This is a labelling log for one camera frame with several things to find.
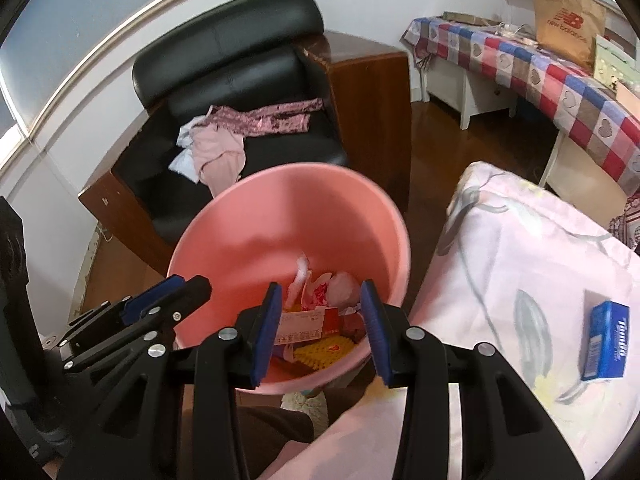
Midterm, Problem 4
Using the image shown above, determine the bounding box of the pale green box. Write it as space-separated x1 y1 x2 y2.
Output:
594 35 637 86

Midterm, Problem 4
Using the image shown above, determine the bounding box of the brown paper bag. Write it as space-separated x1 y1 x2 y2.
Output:
531 0 607 71

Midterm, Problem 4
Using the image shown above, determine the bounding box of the blue cardboard box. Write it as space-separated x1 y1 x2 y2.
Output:
580 300 630 381

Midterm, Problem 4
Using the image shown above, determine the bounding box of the pink printed paper wrapper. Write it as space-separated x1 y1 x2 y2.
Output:
304 271 333 310

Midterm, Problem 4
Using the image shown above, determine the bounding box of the white garment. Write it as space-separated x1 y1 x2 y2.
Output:
169 116 208 183

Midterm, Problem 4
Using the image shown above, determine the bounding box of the clear plastic wrap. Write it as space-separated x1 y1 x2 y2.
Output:
327 271 362 308

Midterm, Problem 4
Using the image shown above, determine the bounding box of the wooden cabinet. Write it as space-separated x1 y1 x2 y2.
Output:
300 30 413 213

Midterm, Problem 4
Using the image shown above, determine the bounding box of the red and white carton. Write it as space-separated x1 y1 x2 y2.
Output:
276 307 346 347

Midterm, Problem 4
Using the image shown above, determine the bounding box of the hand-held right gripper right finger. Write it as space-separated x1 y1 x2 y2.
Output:
360 280 586 480

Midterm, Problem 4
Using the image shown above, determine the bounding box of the white cable bundle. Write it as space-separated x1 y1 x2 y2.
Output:
492 22 538 45

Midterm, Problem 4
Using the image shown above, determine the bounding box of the pink plastic bucket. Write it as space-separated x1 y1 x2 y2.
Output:
166 162 412 395

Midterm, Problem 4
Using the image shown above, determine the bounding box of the black leather armchair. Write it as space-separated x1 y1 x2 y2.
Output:
78 0 351 281

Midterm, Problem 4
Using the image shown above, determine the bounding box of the pink sweater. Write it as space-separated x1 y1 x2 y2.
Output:
192 125 247 198

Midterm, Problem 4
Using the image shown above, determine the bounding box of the white fuzzy slipper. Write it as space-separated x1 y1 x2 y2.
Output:
281 387 328 426

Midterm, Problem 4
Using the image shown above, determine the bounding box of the flat olive box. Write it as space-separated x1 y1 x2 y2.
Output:
442 10 501 27

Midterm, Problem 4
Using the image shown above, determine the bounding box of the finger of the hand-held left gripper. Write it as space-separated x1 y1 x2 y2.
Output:
62 310 181 373
67 274 212 333

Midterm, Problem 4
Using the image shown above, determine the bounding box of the yellow packet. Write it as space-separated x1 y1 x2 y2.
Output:
292 335 357 372

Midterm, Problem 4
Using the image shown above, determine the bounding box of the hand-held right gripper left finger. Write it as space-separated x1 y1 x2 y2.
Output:
57 281 284 480

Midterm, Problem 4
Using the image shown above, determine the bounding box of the pale pink box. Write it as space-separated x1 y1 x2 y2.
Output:
616 80 640 122

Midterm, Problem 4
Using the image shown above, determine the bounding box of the person's dark trouser leg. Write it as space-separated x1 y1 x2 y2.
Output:
235 404 316 480

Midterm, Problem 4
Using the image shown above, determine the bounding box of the patterned pink garment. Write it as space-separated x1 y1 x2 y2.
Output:
207 97 325 137

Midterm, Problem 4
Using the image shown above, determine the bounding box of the floral bed sheet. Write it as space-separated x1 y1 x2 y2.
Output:
262 161 640 480

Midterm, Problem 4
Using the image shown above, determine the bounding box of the checked heart tablecloth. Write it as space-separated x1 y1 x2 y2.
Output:
402 16 640 196

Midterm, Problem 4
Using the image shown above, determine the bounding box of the white table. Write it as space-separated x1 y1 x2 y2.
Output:
422 55 626 228

